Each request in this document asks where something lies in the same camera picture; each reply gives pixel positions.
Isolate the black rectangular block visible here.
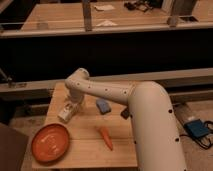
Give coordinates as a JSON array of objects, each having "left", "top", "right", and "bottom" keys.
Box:
[{"left": 120, "top": 108, "right": 130, "bottom": 119}]

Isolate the grey metal post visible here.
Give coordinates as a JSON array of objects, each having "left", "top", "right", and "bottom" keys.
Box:
[
  {"left": 167, "top": 0, "right": 197, "bottom": 27},
  {"left": 82, "top": 0, "right": 92, "bottom": 32}
]

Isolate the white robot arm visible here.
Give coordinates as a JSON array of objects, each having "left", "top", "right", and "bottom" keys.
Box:
[{"left": 65, "top": 68, "right": 187, "bottom": 171}]

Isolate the black tool pile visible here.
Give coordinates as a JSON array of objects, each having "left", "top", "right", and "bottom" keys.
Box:
[{"left": 124, "top": 0, "right": 153, "bottom": 12}]

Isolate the orange ceramic bowl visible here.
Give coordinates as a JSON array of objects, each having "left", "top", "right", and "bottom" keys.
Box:
[{"left": 31, "top": 124, "right": 70, "bottom": 163}]

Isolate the white paper sheet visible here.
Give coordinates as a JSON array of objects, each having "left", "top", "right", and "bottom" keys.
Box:
[{"left": 94, "top": 5, "right": 115, "bottom": 11}]

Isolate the grey metal post right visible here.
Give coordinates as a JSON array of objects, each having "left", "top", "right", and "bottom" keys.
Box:
[{"left": 167, "top": 0, "right": 197, "bottom": 27}]

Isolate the folded white paper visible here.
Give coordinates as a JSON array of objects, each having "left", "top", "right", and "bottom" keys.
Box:
[{"left": 96, "top": 20, "right": 117, "bottom": 27}]

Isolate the metal clamp bracket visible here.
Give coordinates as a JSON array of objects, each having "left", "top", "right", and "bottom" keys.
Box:
[{"left": 0, "top": 69, "right": 28, "bottom": 90}]

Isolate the blue sponge block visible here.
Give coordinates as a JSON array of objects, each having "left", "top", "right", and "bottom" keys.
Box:
[{"left": 96, "top": 99, "right": 111, "bottom": 114}]

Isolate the orange carrot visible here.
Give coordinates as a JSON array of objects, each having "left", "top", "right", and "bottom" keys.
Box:
[{"left": 99, "top": 127, "right": 113, "bottom": 150}]

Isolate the blue electronic box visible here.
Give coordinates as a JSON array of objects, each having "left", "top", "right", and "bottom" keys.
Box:
[{"left": 184, "top": 119, "right": 210, "bottom": 139}]

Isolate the wooden board table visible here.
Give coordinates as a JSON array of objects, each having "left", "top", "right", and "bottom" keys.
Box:
[{"left": 31, "top": 81, "right": 139, "bottom": 170}]

